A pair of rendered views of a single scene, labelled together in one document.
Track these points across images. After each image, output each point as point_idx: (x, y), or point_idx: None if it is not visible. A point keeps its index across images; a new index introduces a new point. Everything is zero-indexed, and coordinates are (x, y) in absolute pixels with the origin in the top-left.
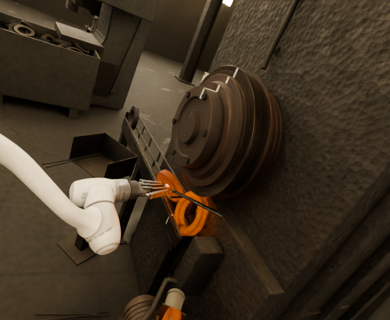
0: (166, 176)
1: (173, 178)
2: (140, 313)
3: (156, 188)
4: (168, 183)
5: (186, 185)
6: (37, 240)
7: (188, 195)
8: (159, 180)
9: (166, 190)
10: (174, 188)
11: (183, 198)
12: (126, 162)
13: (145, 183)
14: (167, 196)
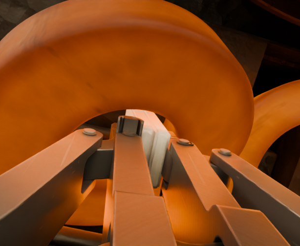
0: (188, 30)
1: (218, 36)
2: None
3: (218, 188)
4: (178, 101)
5: (118, 111)
6: None
7: (269, 121)
8: (11, 142)
9: (231, 156)
10: (244, 117)
11: (246, 154)
12: None
13: (10, 240)
14: (79, 223)
